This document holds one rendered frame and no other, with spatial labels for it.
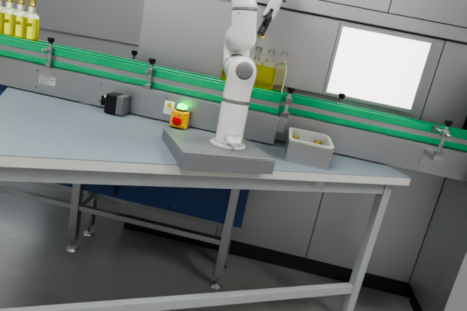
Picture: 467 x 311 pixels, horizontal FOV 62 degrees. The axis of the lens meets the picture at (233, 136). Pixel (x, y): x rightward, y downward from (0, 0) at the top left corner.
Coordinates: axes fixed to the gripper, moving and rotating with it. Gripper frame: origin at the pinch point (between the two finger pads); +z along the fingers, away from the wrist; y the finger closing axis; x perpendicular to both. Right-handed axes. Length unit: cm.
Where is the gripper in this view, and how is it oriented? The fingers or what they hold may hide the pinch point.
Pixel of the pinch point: (262, 30)
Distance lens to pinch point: 179.2
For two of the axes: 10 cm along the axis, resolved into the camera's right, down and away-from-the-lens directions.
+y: -1.2, 2.3, -9.7
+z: -4.3, 8.6, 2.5
